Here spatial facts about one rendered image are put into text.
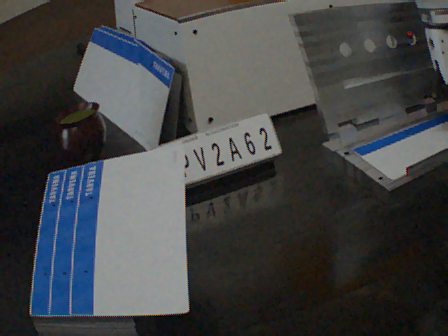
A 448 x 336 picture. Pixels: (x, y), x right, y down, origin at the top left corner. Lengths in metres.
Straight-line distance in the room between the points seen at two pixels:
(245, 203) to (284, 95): 0.26
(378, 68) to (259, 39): 0.20
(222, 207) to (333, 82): 0.22
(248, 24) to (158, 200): 0.44
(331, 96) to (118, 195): 0.35
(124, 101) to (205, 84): 0.19
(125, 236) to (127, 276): 0.09
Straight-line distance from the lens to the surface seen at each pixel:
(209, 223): 1.45
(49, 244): 1.24
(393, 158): 1.49
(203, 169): 1.54
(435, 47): 1.51
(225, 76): 1.66
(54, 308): 1.09
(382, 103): 1.58
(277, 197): 1.49
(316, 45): 1.52
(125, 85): 1.82
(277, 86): 1.70
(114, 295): 1.10
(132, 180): 1.35
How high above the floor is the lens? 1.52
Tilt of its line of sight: 23 degrees down
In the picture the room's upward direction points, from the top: 10 degrees counter-clockwise
